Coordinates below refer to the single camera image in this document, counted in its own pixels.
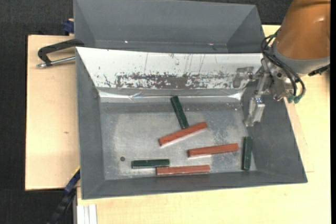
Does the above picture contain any red-brown flat block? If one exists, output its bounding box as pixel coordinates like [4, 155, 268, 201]
[157, 121, 208, 147]
[155, 164, 211, 176]
[186, 143, 240, 158]

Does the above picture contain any dark green flat block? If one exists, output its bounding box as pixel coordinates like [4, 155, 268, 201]
[131, 158, 170, 169]
[241, 136, 254, 172]
[170, 95, 190, 131]

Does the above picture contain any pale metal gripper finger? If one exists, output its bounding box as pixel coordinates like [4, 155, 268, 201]
[253, 103, 266, 124]
[242, 97, 258, 128]

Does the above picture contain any grey metal bin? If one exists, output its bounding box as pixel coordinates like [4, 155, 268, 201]
[72, 0, 308, 200]

